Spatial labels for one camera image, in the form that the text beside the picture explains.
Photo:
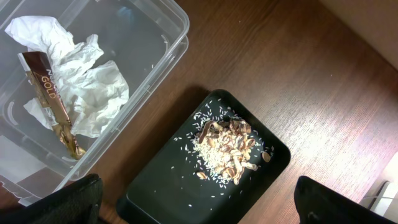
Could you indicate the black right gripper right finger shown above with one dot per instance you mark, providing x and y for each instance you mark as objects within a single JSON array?
[{"x": 317, "y": 204}]

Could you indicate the clear plastic bin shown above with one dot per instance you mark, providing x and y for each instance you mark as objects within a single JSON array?
[{"x": 145, "y": 39}]

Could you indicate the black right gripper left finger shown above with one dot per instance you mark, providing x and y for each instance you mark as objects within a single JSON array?
[{"x": 79, "y": 202}]

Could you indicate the food scraps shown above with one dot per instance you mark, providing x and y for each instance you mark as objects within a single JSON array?
[{"x": 215, "y": 153}]

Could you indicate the black rectangular tray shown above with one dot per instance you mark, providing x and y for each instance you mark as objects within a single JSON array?
[{"x": 168, "y": 190}]

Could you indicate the gold snack wrapper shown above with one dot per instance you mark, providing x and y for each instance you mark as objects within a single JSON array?
[{"x": 37, "y": 68}]

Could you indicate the white object at edge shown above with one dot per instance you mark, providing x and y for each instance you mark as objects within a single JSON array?
[{"x": 381, "y": 198}]

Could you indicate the white paper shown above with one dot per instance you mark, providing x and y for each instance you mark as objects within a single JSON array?
[{"x": 92, "y": 96}]

